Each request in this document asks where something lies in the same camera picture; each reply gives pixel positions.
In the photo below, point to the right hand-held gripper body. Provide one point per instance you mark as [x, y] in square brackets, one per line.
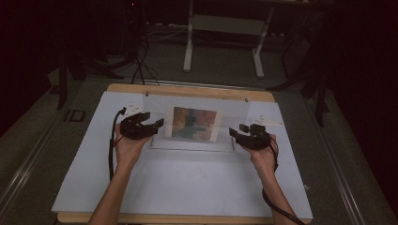
[258, 137]

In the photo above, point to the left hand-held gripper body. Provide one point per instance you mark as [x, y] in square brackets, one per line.
[133, 128]

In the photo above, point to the metal frame leg pin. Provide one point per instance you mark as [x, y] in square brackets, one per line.
[233, 143]
[152, 143]

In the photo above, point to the clear acrylic photo frame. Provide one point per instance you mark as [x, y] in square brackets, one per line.
[228, 112]

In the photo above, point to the paper photo print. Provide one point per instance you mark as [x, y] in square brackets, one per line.
[194, 123]

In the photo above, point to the person's right hand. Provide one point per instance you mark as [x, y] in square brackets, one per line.
[264, 157]

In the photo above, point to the person's left hand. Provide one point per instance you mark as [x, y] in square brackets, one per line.
[130, 150]

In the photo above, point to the wooden table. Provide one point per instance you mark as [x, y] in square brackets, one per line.
[191, 89]

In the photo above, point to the white board mat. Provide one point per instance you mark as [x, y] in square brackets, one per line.
[194, 187]

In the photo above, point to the small white tag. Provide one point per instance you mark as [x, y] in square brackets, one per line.
[306, 187]

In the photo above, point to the dark metal stand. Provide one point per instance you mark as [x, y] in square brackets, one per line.
[314, 84]
[67, 72]

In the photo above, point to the black rectangular floor bracket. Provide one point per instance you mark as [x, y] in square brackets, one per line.
[75, 115]

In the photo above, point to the metal floor rail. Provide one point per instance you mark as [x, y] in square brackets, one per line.
[339, 175]
[25, 175]

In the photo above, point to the white metal desk frame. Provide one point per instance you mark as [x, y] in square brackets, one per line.
[225, 25]

